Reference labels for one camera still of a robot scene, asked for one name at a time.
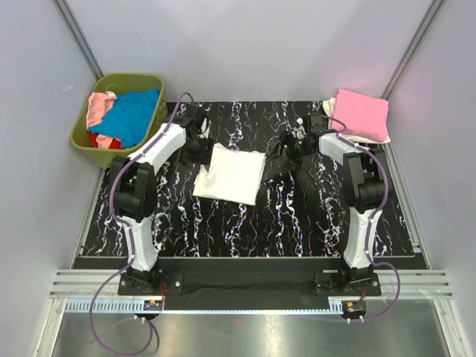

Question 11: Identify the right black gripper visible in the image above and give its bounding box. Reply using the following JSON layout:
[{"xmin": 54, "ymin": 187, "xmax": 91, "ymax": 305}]
[{"xmin": 266, "ymin": 130, "xmax": 313, "ymax": 172}]

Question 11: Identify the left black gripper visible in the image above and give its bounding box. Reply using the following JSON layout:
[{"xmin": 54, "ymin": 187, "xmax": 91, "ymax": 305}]
[{"xmin": 179, "ymin": 135, "xmax": 214, "ymax": 170}]

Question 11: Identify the white printed t shirt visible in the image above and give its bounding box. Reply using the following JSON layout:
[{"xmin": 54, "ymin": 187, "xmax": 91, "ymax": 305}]
[{"xmin": 193, "ymin": 144, "xmax": 266, "ymax": 205}]

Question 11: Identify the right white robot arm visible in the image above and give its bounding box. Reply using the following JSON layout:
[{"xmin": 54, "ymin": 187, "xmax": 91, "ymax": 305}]
[{"xmin": 266, "ymin": 115, "xmax": 390, "ymax": 295}]

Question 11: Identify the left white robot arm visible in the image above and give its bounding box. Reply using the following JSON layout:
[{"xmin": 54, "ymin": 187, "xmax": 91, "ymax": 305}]
[{"xmin": 109, "ymin": 103, "xmax": 214, "ymax": 295}]

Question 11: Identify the folded cream t shirt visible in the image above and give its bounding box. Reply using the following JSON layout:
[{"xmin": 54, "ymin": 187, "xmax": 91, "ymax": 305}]
[{"xmin": 322, "ymin": 97, "xmax": 390, "ymax": 144}]

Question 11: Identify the blue t shirt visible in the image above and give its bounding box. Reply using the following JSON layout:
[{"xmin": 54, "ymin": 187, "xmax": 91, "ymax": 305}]
[{"xmin": 87, "ymin": 89, "xmax": 159, "ymax": 149}]

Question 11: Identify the black marble pattern mat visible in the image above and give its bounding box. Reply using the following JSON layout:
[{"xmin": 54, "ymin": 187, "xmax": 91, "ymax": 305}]
[{"xmin": 74, "ymin": 100, "xmax": 431, "ymax": 269}]

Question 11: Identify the red t shirt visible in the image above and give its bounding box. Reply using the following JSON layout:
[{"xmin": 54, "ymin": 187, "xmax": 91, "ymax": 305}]
[{"xmin": 89, "ymin": 132, "xmax": 122, "ymax": 149}]

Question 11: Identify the folded pink t shirt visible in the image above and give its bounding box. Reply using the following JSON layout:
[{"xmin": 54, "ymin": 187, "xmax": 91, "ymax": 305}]
[{"xmin": 332, "ymin": 89, "xmax": 390, "ymax": 143}]

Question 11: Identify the salmon pink t shirt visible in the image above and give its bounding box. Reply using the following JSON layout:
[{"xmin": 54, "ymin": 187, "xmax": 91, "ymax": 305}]
[{"xmin": 86, "ymin": 91, "xmax": 118, "ymax": 129}]

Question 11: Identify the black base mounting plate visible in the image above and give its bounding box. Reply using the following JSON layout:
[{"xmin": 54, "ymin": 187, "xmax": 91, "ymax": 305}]
[{"xmin": 118, "ymin": 257, "xmax": 382, "ymax": 312}]

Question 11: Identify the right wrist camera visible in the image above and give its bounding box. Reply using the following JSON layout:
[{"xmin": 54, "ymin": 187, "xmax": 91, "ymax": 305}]
[{"xmin": 292, "ymin": 118, "xmax": 306, "ymax": 140}]

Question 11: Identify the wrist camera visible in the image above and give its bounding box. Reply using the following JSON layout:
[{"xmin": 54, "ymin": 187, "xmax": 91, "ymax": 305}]
[
  {"xmin": 198, "ymin": 118, "xmax": 210, "ymax": 138},
  {"xmin": 292, "ymin": 118, "xmax": 306, "ymax": 140}
]

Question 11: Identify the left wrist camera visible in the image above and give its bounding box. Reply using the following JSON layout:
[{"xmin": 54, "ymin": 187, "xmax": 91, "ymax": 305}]
[{"xmin": 198, "ymin": 118, "xmax": 210, "ymax": 138}]

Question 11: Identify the aluminium frame rail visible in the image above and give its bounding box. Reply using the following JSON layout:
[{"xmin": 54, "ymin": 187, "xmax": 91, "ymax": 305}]
[{"xmin": 51, "ymin": 269, "xmax": 452, "ymax": 300}]

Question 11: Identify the white slotted cable duct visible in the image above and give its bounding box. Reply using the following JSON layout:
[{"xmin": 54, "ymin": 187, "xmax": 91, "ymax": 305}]
[{"xmin": 65, "ymin": 298, "xmax": 164, "ymax": 315}]

